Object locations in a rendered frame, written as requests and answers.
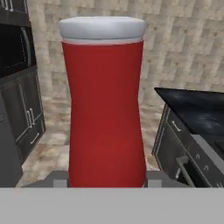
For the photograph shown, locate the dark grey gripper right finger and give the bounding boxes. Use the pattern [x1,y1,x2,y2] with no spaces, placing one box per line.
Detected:
[144,171,191,189]

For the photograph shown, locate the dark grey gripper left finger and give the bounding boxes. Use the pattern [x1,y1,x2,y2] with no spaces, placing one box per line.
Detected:
[20,171,70,189]

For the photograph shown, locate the red condiment bottle white cap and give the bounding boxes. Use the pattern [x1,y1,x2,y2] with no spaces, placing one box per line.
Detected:
[58,16,147,189]

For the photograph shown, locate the grey stove with oven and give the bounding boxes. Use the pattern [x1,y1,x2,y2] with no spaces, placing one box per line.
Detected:
[174,133,224,189]

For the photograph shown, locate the dark cupboard door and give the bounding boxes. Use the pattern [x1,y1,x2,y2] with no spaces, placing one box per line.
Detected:
[151,123,189,178]

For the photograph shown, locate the dark grey flat panel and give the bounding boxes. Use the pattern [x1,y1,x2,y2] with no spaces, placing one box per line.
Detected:
[0,92,25,188]

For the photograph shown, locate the dark drawer front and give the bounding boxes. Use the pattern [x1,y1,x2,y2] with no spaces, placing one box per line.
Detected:
[164,108,197,152]

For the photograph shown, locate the grey oven door handle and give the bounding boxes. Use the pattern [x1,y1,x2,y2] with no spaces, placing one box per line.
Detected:
[174,155,196,188]

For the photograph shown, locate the silver drawer handle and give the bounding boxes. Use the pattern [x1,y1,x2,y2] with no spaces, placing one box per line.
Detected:
[171,120,182,133]

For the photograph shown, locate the dark cupboard run silver handles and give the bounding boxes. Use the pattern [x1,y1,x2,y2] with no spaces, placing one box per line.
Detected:
[0,65,46,166]

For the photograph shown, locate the black built-in wall oven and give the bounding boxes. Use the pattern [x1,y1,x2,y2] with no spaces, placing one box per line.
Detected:
[0,22,39,79]

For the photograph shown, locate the dark wall cupboards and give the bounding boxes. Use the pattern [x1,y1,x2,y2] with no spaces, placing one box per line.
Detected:
[0,0,31,28]

